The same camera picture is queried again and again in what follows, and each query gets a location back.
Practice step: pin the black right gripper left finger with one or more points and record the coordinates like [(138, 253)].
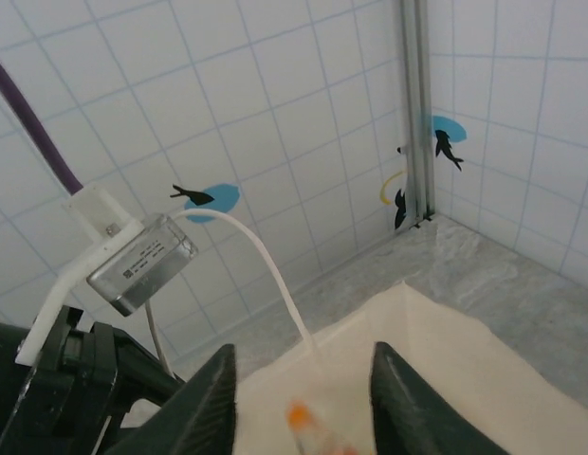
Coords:
[(204, 417)]

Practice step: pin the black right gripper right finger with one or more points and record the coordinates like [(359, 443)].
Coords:
[(417, 417)]

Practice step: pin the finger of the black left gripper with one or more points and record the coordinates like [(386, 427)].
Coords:
[(142, 374)]

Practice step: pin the small orange snack packet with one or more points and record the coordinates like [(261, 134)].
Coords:
[(301, 414)]

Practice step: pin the blue oval fish sticker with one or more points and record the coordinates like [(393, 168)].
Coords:
[(218, 201)]

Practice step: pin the blue oval shark sticker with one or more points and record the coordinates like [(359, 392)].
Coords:
[(453, 128)]

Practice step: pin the aluminium corner post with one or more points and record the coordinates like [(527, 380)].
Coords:
[(415, 95)]

